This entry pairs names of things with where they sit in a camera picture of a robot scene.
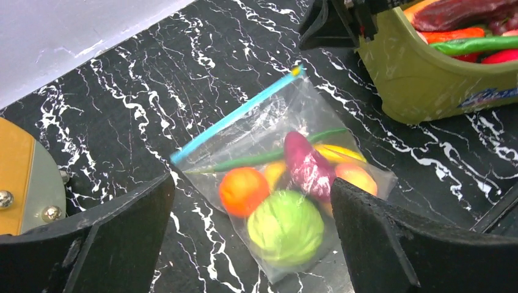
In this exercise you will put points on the white round drawer cabinet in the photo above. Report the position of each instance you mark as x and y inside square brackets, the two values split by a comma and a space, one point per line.
[32, 186]

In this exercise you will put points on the orange toy fruit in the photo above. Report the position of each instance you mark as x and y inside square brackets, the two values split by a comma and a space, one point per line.
[242, 190]

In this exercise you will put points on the green toy chili pepper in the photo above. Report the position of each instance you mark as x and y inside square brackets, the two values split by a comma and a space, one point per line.
[465, 46]

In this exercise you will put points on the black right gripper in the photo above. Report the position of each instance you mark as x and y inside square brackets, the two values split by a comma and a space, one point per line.
[343, 24]

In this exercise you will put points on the clear zip top bag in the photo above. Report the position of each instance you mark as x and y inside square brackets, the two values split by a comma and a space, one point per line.
[259, 126]

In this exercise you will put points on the long green toy bean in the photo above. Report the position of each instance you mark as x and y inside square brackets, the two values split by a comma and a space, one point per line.
[251, 161]

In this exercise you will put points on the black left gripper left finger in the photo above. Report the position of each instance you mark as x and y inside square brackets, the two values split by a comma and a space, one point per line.
[112, 247]

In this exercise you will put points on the toy peach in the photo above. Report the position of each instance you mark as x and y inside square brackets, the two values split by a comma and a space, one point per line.
[351, 172]

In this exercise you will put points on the olive green plastic bin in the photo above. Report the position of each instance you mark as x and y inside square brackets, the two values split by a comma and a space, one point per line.
[416, 83]

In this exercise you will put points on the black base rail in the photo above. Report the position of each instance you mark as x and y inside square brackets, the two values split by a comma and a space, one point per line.
[501, 219]

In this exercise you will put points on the dark purple toy grapes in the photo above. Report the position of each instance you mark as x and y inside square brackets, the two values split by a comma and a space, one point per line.
[505, 26]

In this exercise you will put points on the green toy cabbage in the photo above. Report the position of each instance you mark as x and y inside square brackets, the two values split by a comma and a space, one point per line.
[286, 229]

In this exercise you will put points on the dark brown toy eggplant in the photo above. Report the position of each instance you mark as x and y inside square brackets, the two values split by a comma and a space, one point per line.
[449, 15]

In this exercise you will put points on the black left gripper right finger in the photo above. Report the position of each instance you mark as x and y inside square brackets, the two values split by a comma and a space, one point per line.
[390, 249]

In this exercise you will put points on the purple toy sweet potato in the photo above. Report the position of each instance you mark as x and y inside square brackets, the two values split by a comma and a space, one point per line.
[310, 170]

